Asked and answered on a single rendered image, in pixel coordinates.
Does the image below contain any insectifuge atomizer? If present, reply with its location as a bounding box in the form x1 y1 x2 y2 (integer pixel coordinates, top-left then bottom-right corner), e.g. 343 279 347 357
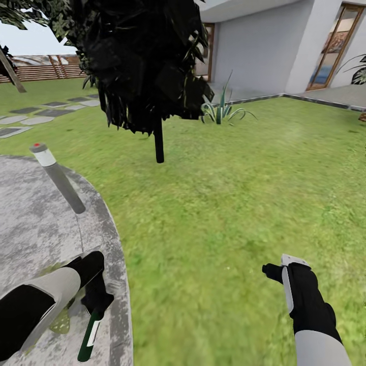
77 309 101 362

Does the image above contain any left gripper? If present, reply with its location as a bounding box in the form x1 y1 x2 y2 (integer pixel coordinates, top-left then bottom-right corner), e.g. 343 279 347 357
81 283 114 319

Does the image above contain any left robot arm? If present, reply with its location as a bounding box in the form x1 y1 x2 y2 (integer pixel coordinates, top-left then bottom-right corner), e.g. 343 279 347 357
0 252 125 366

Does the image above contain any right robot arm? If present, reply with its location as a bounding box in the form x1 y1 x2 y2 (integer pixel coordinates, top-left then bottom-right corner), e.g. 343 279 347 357
262 254 353 366

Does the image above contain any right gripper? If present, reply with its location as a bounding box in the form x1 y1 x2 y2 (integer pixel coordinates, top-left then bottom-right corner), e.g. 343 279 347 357
262 263 283 284

